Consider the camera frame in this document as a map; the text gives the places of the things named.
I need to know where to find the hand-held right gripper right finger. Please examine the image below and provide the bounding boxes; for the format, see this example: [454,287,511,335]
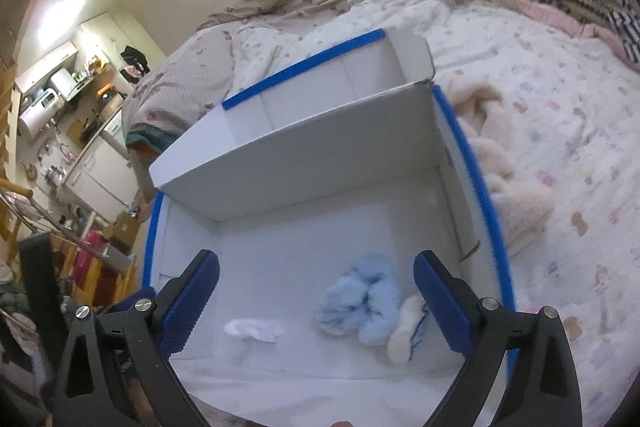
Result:
[413,250,584,427]

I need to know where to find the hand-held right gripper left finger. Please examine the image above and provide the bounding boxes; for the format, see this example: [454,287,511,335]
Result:
[53,249,221,427]

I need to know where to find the cream fluffy sock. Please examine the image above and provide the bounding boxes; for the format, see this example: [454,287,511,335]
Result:
[386,294,428,365]

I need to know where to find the small white sock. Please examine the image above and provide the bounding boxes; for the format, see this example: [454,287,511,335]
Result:
[223,318,283,345]

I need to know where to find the light blue fluffy sock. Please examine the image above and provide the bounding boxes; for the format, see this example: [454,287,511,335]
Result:
[314,256,401,347]

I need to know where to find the cream fluffy plush garment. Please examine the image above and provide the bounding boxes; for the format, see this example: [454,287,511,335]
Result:
[440,74,557,258]

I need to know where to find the white cardboard box blue edges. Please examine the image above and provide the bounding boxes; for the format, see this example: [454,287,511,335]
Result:
[141,28,517,427]

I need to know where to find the red bag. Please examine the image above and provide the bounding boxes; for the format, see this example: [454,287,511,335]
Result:
[70,229,121,305]

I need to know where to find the white kitchen cabinet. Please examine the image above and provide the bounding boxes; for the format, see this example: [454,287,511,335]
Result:
[59,112,141,228]

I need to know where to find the white printed bed quilt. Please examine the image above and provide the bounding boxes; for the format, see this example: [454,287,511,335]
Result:
[220,0,640,427]

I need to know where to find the white water heater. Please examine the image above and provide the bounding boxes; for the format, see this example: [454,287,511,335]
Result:
[18,104,55,140]

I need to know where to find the black hanging clothes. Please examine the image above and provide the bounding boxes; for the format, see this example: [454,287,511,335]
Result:
[120,45,152,82]

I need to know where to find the beige printed blanket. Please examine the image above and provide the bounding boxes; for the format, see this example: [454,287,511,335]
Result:
[121,0,431,152]

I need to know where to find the black white striped cloth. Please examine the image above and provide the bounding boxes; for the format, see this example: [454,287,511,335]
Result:
[566,0,640,62]

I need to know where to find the white upper wall cabinet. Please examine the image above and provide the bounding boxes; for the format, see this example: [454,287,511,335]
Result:
[15,42,79,90]

